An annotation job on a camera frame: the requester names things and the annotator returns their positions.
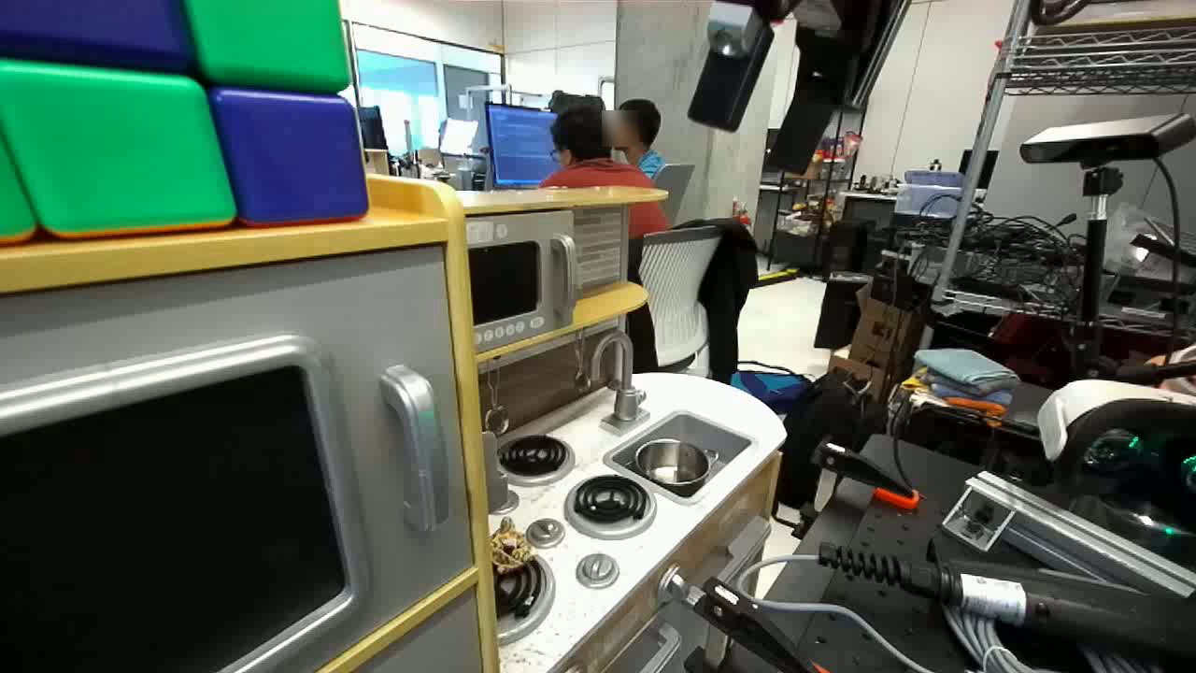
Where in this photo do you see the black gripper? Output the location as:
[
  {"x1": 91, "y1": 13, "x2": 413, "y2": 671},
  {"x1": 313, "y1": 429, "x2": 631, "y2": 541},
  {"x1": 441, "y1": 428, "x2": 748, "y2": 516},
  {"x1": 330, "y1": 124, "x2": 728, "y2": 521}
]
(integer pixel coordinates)
[{"x1": 683, "y1": 0, "x2": 778, "y2": 136}]

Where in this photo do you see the leopard print plush toy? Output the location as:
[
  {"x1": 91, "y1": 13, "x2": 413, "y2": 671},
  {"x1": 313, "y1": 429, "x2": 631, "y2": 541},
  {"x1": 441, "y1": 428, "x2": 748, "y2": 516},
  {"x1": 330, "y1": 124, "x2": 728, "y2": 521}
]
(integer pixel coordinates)
[{"x1": 485, "y1": 516, "x2": 543, "y2": 580}]

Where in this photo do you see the grey toy sink basin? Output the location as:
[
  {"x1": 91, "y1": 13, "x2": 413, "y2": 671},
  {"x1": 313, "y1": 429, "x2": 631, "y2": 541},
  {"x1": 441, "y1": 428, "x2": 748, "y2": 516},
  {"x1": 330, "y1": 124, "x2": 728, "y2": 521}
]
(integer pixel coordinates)
[{"x1": 601, "y1": 413, "x2": 755, "y2": 504}]

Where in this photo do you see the small steel pot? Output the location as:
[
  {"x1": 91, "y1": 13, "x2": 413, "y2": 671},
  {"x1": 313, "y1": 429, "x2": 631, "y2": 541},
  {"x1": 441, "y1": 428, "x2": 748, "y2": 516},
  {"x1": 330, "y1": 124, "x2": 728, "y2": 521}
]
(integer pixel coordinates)
[{"x1": 631, "y1": 433, "x2": 713, "y2": 494}]

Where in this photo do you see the person in blue shirt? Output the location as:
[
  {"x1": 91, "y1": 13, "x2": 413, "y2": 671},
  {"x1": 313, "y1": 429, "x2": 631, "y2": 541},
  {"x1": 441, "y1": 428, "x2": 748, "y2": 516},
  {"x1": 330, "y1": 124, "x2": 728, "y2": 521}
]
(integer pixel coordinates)
[{"x1": 609, "y1": 99, "x2": 677, "y2": 178}]

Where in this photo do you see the person in red shirt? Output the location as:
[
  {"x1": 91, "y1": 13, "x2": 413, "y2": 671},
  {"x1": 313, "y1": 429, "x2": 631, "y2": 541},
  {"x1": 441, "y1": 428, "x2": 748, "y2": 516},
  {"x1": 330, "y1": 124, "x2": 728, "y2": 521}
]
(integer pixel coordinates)
[{"x1": 543, "y1": 102, "x2": 677, "y2": 379}]

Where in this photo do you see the blue computer monitor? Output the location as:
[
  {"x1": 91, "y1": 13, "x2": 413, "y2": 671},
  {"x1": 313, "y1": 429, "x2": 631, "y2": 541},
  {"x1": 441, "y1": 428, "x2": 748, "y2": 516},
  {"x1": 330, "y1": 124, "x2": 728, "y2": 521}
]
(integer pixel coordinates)
[{"x1": 479, "y1": 102, "x2": 566, "y2": 193}]

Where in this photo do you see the clear blue storage box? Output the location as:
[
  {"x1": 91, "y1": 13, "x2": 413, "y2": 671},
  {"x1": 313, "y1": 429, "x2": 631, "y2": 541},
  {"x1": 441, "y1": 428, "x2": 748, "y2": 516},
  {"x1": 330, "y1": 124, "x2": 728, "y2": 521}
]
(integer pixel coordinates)
[{"x1": 888, "y1": 166, "x2": 973, "y2": 223}]

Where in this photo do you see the grey toy microwave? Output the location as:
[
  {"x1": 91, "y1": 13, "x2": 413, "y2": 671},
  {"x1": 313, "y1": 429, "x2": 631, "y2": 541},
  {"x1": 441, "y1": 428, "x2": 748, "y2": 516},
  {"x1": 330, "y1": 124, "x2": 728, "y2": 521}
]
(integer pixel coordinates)
[{"x1": 459, "y1": 205, "x2": 636, "y2": 354}]

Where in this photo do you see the brown cardboard box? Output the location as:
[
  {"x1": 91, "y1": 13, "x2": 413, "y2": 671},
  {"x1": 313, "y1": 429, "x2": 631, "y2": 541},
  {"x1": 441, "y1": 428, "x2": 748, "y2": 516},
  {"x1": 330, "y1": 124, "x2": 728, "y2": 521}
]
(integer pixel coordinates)
[{"x1": 847, "y1": 289, "x2": 926, "y2": 383}]

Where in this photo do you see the blue bag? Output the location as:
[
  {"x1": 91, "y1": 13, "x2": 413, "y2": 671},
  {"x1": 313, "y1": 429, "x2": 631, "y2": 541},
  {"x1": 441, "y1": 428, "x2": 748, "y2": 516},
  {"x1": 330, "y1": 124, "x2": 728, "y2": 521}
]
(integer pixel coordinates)
[{"x1": 728, "y1": 363, "x2": 815, "y2": 419}]

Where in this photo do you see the silver toy faucet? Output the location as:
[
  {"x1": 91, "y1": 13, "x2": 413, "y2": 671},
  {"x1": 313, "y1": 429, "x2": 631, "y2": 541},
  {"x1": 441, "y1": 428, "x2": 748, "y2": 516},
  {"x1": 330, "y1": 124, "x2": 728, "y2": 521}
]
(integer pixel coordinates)
[{"x1": 587, "y1": 329, "x2": 653, "y2": 433}]

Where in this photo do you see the folded blue cloth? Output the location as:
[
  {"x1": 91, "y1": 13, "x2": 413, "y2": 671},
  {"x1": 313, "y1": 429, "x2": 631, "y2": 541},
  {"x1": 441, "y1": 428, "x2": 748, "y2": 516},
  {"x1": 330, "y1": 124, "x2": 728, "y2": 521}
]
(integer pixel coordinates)
[{"x1": 907, "y1": 343, "x2": 1024, "y2": 413}]

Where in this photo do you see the black tool orange tip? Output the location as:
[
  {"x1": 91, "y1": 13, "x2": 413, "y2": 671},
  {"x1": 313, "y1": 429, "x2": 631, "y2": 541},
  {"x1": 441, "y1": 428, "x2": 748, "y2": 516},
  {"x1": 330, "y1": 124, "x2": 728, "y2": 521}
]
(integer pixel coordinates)
[{"x1": 810, "y1": 436, "x2": 926, "y2": 516}]

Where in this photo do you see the black coil toy burner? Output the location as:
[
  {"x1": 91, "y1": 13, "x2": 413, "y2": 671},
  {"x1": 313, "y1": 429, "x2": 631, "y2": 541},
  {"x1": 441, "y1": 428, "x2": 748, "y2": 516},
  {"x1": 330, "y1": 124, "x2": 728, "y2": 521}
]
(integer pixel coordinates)
[
  {"x1": 495, "y1": 552, "x2": 561, "y2": 648},
  {"x1": 561, "y1": 473, "x2": 658, "y2": 541},
  {"x1": 495, "y1": 429, "x2": 578, "y2": 489}
]

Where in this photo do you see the wooden toy play kitchen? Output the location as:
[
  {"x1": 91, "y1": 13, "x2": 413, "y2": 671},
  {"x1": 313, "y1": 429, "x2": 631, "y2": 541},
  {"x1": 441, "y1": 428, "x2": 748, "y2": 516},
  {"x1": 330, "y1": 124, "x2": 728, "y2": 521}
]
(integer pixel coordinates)
[{"x1": 0, "y1": 171, "x2": 791, "y2": 673}]

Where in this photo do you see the white padded object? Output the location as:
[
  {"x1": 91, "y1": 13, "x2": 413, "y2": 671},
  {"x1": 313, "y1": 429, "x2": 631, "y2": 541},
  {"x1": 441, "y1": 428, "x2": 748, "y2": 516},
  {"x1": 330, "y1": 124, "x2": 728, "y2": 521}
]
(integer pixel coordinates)
[{"x1": 1035, "y1": 375, "x2": 1196, "y2": 469}]

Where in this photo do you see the silver stove knob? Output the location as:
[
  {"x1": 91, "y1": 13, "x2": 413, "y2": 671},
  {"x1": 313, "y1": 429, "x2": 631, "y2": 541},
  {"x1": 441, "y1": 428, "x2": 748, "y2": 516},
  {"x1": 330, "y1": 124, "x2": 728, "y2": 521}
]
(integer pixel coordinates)
[
  {"x1": 571, "y1": 551, "x2": 626, "y2": 595},
  {"x1": 525, "y1": 516, "x2": 569, "y2": 552}
]

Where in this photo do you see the black metal clamp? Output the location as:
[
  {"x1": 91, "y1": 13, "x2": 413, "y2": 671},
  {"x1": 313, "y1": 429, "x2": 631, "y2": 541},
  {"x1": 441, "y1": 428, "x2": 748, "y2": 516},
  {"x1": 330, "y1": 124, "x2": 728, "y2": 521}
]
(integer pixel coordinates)
[{"x1": 689, "y1": 576, "x2": 829, "y2": 673}]

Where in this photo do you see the metal wire shelf rack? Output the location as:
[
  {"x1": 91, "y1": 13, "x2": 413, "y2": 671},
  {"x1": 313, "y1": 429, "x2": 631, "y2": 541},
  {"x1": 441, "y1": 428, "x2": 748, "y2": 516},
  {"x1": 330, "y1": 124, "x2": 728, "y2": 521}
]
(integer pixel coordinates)
[{"x1": 931, "y1": 0, "x2": 1196, "y2": 311}]

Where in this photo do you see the black camera on stand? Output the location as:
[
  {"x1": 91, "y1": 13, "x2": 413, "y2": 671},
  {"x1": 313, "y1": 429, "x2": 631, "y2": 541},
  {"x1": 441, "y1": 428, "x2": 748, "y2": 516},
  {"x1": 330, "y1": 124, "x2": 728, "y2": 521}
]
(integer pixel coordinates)
[{"x1": 1018, "y1": 107, "x2": 1196, "y2": 329}]

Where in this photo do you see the silver oven door handle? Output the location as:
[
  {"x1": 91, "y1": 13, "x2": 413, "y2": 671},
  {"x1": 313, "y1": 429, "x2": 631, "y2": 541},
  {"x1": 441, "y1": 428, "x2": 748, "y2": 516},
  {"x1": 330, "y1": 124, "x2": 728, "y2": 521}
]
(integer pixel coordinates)
[{"x1": 378, "y1": 363, "x2": 452, "y2": 536}]

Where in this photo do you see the white cable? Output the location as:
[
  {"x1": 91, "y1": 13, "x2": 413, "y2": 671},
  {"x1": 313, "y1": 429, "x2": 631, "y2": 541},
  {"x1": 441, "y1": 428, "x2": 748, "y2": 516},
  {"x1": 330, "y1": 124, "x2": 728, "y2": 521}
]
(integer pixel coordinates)
[{"x1": 728, "y1": 551, "x2": 942, "y2": 673}]

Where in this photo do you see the silver metal bracket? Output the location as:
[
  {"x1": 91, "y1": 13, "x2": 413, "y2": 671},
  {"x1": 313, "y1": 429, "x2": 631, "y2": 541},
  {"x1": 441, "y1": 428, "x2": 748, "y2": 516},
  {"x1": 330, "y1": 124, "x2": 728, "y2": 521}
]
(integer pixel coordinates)
[{"x1": 937, "y1": 469, "x2": 1196, "y2": 605}]

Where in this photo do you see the thick black cable connector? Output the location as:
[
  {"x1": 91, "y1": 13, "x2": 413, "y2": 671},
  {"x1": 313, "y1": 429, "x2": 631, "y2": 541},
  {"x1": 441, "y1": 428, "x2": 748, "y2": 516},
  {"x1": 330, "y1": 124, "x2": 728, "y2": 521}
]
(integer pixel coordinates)
[{"x1": 810, "y1": 540, "x2": 1196, "y2": 666}]

